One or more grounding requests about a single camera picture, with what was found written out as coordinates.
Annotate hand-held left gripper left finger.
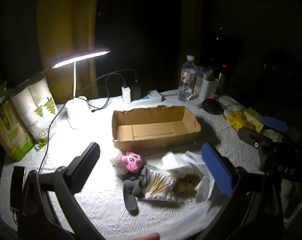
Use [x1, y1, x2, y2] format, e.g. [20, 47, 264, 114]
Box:
[21, 142, 101, 240]

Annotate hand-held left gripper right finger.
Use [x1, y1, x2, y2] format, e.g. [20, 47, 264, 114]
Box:
[196, 142, 284, 240]

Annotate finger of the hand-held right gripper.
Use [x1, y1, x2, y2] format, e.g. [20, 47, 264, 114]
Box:
[238, 127, 270, 154]
[263, 116, 302, 141]

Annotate brown sponge cloth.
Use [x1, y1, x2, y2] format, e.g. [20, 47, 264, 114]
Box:
[175, 174, 201, 195]

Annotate white paper tissue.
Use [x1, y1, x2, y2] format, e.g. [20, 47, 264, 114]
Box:
[162, 151, 215, 203]

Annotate pink plush toy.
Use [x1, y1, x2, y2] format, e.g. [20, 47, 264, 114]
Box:
[119, 151, 144, 174]

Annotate grey socks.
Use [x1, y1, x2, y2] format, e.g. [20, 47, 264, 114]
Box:
[123, 166, 151, 212]

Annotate cotton swab bag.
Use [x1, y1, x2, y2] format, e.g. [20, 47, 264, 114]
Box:
[142, 166, 178, 203]

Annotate cardboard box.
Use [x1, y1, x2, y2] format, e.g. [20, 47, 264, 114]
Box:
[111, 106, 202, 152]

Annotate person's left hand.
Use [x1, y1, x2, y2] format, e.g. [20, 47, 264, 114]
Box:
[131, 232, 162, 240]

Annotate yellow packets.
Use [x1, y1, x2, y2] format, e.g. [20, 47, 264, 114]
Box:
[225, 107, 265, 133]

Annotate white desk lamp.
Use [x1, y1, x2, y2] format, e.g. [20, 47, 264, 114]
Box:
[52, 47, 111, 130]

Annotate dark metal flask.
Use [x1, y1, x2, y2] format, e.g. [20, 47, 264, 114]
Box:
[216, 66, 228, 95]

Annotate white perforated holder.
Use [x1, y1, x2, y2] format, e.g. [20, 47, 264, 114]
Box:
[198, 76, 219, 101]

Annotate white charger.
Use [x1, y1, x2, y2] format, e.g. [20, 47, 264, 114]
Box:
[121, 86, 132, 104]

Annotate paper cup pack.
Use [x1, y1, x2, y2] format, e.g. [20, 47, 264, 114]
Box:
[11, 76, 59, 148]

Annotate black charger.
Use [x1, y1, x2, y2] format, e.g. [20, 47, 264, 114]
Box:
[130, 81, 142, 100]

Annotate green carton box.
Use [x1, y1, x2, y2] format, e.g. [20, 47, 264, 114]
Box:
[0, 81, 36, 161]

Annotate white power strip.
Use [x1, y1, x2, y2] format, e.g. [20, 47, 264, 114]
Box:
[132, 90, 166, 103]

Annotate clear water bottle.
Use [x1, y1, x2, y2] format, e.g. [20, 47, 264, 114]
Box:
[178, 54, 198, 102]

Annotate yellow curtain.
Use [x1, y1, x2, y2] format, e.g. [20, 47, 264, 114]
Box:
[37, 0, 100, 105]

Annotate black charging cable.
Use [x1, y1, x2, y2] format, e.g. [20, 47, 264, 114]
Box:
[89, 73, 127, 112]
[39, 69, 139, 174]

